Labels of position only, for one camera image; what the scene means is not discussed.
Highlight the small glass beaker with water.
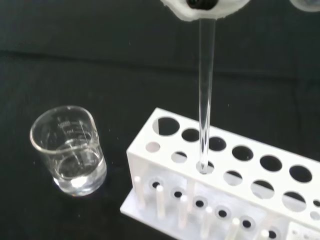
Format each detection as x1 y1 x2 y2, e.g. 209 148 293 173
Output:
29 105 108 197

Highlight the black bench cloth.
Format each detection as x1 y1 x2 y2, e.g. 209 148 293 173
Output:
0 0 320 240

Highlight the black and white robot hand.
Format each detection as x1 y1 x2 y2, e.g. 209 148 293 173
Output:
159 0 320 23

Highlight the white test tube rack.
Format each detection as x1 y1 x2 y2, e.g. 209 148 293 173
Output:
119 107 320 240

